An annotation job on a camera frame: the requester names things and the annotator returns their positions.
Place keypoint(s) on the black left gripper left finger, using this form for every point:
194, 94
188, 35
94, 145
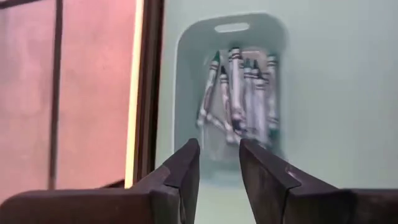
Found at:
93, 208

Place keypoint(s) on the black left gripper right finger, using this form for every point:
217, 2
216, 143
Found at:
311, 208

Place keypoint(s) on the crayons mid pile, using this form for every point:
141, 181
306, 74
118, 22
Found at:
259, 105

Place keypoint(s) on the markers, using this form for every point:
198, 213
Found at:
210, 84

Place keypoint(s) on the green table mat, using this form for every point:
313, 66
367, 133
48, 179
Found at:
342, 93

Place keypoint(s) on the teal plastic bin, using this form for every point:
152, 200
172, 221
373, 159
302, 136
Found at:
192, 93

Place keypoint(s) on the black metal table frame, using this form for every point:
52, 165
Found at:
152, 93

